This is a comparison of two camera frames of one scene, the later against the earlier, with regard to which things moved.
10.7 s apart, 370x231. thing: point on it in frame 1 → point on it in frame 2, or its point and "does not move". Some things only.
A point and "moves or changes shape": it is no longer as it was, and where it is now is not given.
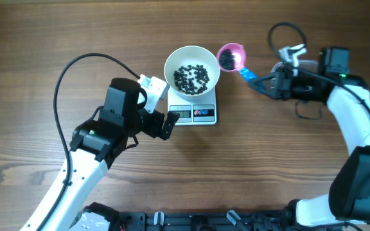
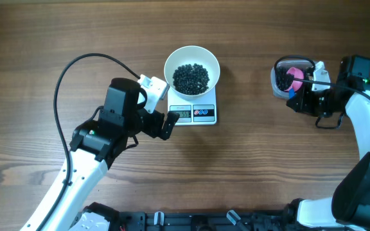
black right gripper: (282, 77) → (302, 96)
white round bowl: (191, 72) does not move
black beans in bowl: (191, 79) does not move
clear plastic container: (297, 67) does not move
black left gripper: (154, 130) does not move
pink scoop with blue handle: (232, 57) moves or changes shape
